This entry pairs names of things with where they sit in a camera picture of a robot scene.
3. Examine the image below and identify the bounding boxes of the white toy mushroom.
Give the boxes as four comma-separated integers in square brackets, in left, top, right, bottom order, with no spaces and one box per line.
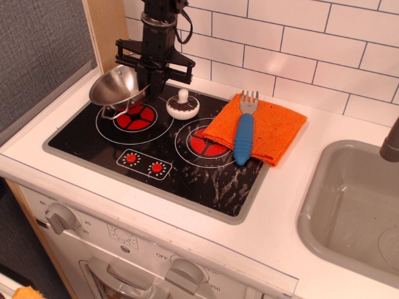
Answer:
[166,88,200,120]

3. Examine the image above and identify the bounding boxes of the black toy stovetop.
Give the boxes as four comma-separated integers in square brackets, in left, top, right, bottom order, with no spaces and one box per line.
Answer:
[43,85,269,224]

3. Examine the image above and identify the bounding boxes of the white toy oven front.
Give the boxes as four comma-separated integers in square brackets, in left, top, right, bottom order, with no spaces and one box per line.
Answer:
[21,187,297,298]

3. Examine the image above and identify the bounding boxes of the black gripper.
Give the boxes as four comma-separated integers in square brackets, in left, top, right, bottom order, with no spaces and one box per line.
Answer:
[115,20,195,100]

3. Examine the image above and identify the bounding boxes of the grey toy sink basin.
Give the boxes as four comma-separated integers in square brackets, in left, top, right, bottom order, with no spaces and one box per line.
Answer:
[297,140,398,288]

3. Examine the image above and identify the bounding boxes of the orange folded cloth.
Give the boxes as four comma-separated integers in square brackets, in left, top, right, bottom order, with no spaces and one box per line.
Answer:
[203,93,307,167]

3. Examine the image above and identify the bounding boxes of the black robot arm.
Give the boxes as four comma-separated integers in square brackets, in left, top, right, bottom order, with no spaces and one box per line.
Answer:
[115,1,195,100]

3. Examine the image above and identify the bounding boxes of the blue handled metal fork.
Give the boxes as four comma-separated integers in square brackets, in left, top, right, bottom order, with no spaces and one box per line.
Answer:
[233,91,259,166]

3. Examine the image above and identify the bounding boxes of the grey oven knob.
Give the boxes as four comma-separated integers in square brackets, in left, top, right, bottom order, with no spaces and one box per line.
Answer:
[165,259,204,295]

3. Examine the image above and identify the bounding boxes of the orange object at corner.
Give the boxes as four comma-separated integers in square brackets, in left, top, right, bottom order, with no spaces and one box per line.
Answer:
[12,286,44,299]

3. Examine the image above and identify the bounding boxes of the wooden side post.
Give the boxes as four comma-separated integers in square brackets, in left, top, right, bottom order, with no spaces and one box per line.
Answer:
[82,0,128,74]

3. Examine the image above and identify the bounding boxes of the grey faucet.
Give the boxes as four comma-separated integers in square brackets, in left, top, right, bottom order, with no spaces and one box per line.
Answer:
[379,118,399,163]

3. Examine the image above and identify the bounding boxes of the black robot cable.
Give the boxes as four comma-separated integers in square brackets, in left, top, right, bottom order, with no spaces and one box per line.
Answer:
[175,9,194,45]

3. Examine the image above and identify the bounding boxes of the metal strainer bowl with handles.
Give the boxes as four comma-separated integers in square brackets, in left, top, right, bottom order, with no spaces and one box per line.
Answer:
[89,65,149,120]

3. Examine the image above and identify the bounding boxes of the grey timer knob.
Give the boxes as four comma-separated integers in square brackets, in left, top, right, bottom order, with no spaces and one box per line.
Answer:
[45,202,77,235]

